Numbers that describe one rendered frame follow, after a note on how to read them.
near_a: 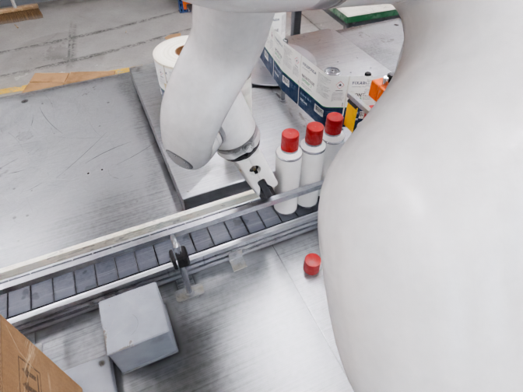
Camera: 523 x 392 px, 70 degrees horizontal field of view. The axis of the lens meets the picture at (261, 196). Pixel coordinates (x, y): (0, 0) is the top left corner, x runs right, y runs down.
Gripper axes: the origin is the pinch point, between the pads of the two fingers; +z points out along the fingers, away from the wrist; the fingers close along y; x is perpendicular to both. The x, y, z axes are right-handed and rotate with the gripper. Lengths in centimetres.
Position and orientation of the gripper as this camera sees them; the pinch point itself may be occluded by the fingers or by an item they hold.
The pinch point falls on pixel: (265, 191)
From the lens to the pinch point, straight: 78.2
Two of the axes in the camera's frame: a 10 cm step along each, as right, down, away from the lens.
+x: -8.6, 5.1, -0.1
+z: 3.1, 5.4, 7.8
